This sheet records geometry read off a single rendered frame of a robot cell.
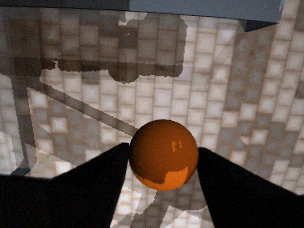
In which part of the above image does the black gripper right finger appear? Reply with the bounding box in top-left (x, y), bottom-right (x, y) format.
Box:
top-left (197, 147), bottom-right (304, 228)

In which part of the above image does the clear l-shaped low wall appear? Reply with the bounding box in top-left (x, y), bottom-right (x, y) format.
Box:
top-left (0, 6), bottom-right (271, 176)

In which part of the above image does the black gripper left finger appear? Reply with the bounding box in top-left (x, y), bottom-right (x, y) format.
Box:
top-left (0, 142), bottom-right (129, 228)

